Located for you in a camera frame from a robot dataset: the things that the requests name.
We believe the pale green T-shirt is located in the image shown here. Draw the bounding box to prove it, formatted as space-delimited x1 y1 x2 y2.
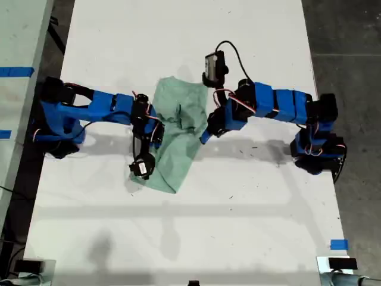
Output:
127 76 209 195

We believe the black stand leg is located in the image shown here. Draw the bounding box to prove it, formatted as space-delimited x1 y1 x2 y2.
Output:
47 16 67 56

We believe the long blue tape strip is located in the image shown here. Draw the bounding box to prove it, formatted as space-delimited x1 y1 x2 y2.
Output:
0 67 35 78

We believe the silver metal plate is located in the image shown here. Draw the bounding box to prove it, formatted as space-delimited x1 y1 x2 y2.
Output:
316 255 363 275
22 259 57 286

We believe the blue tape patch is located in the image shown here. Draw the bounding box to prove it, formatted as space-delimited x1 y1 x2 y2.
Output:
330 239 349 251

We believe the camera black stalk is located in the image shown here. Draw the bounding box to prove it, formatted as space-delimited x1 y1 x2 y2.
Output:
211 86 235 108
137 138 149 157

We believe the camera black cable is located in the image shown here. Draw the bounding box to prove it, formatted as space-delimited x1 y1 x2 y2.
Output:
215 41 255 84
79 120 138 157

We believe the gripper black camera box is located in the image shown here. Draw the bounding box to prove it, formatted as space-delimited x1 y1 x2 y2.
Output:
202 50 229 89
128 153 157 181

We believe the black base cable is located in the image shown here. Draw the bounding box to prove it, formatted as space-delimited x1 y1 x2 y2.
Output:
332 139 348 184

